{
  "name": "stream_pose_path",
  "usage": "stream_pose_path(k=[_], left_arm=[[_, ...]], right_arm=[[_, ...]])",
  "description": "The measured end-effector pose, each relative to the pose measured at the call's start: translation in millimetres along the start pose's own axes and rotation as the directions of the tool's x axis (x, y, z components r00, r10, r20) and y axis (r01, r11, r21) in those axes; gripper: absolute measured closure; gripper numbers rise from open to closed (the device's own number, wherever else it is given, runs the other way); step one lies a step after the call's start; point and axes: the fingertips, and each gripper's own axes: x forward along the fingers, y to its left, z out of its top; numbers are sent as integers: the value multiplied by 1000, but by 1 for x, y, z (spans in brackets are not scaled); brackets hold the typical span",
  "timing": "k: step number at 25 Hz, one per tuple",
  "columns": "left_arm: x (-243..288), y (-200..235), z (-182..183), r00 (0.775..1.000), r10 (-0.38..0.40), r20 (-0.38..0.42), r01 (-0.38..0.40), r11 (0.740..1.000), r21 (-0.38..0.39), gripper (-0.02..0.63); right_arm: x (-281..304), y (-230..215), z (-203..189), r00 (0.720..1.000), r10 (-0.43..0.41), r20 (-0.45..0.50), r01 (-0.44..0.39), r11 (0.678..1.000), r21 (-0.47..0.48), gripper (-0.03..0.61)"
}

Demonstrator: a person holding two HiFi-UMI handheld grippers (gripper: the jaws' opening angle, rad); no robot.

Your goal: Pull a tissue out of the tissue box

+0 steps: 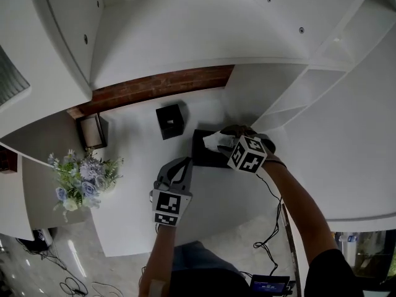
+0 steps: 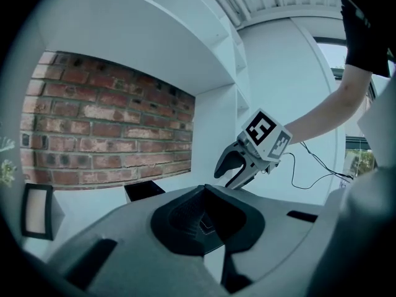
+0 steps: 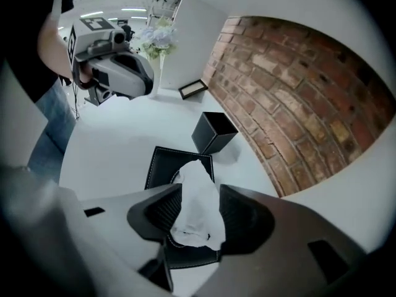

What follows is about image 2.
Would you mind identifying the black square container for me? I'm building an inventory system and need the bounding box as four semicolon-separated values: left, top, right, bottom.
20;183;66;241

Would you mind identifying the person's right forearm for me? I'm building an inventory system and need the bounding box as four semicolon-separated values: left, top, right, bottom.
283;62;375;145

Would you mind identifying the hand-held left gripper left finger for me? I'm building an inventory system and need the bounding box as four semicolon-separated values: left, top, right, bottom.
46;184;219;297

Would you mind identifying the black cable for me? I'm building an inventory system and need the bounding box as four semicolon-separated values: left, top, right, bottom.
283;140;354;190

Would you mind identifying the white shelf cabinet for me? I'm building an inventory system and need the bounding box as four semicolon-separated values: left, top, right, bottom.
30;0;257;197

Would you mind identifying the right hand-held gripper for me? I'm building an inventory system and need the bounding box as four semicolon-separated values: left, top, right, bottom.
213;108;293;191

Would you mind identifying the white desk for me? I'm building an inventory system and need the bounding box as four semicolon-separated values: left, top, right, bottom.
18;168;332;259

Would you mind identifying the person's black shirt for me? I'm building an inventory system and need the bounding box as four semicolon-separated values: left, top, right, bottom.
339;0;391;77

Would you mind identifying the black tissue box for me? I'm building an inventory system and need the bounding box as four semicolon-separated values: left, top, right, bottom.
123;180;166;202

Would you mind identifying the pale flower bouquet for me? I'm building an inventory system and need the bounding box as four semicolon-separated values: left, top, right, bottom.
0;136;18;187

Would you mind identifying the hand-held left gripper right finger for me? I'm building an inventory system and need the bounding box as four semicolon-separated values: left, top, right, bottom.
202;184;324;295

